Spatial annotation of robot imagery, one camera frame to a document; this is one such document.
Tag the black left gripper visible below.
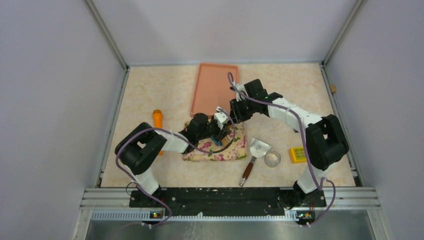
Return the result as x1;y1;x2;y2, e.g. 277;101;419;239
197;115;232;143

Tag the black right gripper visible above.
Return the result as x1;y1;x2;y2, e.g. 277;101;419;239
228;97;256;126

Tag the blue dough piece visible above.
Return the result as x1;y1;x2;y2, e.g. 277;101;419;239
211;137;222;146

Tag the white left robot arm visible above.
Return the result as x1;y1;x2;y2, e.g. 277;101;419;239
114;109;235;207

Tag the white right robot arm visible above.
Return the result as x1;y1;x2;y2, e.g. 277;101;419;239
228;74;350;206

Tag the pink rectangular tray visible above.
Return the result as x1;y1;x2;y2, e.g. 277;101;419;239
189;62;240;117

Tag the yellow red blue toy block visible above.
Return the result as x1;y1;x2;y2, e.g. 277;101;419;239
288;147;307;164

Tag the small wooden cork piece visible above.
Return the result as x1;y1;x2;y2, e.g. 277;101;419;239
329;84;337;94

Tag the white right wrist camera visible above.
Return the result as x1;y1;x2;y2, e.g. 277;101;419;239
230;82;248;102

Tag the metal scraper wooden handle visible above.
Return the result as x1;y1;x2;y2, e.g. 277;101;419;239
239;137;272;187

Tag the round metal cutter ring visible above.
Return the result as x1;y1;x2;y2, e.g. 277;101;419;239
263;150;282;168

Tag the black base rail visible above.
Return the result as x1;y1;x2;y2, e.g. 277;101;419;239
129;187;327;217

